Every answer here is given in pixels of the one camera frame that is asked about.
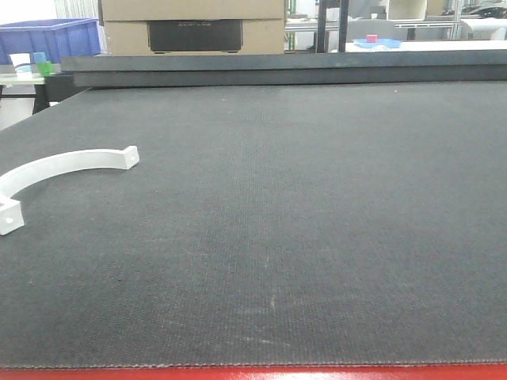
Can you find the white curved PVC pipe clamp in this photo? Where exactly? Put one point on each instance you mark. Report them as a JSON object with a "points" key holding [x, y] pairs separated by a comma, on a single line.
{"points": [[24, 176]]}

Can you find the dark grey table mat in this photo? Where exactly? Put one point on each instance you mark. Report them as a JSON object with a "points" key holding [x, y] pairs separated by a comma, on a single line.
{"points": [[278, 225]]}

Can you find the blue tray with red cube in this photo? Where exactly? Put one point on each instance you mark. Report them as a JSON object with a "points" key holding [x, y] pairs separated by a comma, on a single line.
{"points": [[374, 41]]}

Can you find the cardboard box with black print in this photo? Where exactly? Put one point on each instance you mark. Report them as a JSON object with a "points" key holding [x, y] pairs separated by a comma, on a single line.
{"points": [[220, 27]]}

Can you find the large blue plastic crate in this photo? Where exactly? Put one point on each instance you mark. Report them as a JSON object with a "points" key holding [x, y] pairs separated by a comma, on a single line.
{"points": [[56, 38]]}

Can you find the green plastic cup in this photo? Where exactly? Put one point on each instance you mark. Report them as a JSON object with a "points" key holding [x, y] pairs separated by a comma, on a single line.
{"points": [[44, 69]]}

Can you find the blue plastic cup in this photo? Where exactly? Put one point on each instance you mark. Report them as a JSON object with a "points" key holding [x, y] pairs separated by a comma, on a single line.
{"points": [[39, 57]]}

